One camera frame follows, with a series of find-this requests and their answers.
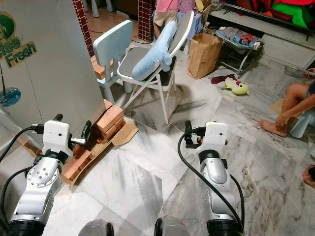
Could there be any silver fridge door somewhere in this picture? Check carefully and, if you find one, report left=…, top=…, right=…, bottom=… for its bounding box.
left=0, top=0, right=107, bottom=149

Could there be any silver fridge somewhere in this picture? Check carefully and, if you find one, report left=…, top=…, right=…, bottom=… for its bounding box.
left=0, top=0, right=107, bottom=149

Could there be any red brick stack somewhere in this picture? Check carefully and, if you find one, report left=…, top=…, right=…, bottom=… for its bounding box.
left=61, top=145, right=95, bottom=183
left=95, top=100, right=126, bottom=144
left=91, top=56, right=104, bottom=80

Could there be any blue round sticker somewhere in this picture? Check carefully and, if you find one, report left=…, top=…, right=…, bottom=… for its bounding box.
left=0, top=87, right=22, bottom=107

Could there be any dark red cloth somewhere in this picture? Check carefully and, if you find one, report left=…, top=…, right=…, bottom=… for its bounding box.
left=210, top=73, right=237, bottom=85

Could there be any yellow green plush toy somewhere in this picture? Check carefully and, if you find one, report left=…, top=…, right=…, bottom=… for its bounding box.
left=224, top=77, right=250, bottom=96

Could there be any green fresh sticker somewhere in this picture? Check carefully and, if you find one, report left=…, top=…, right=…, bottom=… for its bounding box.
left=0, top=12, right=38, bottom=68

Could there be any brown paper bag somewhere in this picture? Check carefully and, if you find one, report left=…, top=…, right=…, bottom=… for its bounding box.
left=187, top=31, right=223, bottom=80

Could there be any light blue pillow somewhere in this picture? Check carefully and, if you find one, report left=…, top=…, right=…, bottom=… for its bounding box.
left=131, top=21, right=178, bottom=82

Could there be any small cardboard piece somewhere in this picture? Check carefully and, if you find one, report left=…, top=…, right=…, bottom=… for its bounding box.
left=269, top=98, right=289, bottom=115

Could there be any light blue plastic chair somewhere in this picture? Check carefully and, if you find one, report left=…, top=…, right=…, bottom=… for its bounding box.
left=93, top=20, right=134, bottom=104

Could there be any white folding chair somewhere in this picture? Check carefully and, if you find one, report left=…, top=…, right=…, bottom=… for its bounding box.
left=117, top=10, right=195, bottom=125

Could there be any grey robot left leg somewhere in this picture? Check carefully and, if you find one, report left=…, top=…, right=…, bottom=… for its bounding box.
left=78, top=219, right=114, bottom=236

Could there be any baby bouncer seat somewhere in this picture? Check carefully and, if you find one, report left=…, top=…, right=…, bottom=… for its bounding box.
left=217, top=26, right=264, bottom=75

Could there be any light blue stool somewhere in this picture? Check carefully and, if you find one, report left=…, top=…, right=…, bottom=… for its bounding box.
left=290, top=109, right=315, bottom=140

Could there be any seated person with bare legs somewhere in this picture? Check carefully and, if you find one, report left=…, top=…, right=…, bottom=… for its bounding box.
left=258, top=68, right=315, bottom=138

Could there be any bare foot of person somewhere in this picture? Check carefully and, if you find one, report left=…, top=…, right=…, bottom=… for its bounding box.
left=302, top=164, right=315, bottom=190

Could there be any red tiled pillar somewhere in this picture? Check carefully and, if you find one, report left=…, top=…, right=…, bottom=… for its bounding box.
left=136, top=0, right=154, bottom=43

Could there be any white low cabinet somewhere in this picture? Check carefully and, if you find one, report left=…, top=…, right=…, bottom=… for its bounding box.
left=207, top=2, right=315, bottom=70

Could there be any standing person in pink shirt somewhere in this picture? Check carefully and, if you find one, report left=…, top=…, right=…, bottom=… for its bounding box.
left=152, top=0, right=198, bottom=40

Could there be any red and green fabric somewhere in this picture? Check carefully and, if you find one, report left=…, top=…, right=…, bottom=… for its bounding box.
left=236, top=0, right=315, bottom=28

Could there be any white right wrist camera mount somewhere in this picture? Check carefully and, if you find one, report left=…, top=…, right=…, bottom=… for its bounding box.
left=199, top=121, right=229, bottom=154

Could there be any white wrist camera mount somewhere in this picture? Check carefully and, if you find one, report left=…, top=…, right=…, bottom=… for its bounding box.
left=199, top=121, right=229, bottom=154
left=41, top=119, right=73, bottom=158

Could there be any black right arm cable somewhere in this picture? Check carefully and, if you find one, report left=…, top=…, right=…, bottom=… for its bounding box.
left=177, top=129, right=245, bottom=232

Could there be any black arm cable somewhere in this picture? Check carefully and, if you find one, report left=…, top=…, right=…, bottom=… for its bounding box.
left=0, top=126, right=36, bottom=232
left=177, top=129, right=245, bottom=232

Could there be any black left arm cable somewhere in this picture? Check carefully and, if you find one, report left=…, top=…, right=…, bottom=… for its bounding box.
left=0, top=126, right=36, bottom=232

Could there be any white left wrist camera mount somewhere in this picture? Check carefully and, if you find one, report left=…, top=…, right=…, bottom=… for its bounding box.
left=41, top=119, right=73, bottom=158

